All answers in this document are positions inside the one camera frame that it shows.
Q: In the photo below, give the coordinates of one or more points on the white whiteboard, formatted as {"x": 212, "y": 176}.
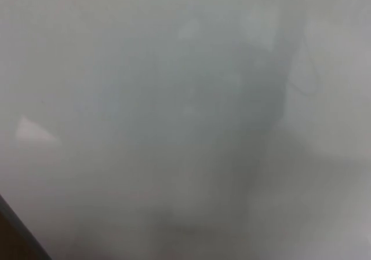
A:
{"x": 203, "y": 98}

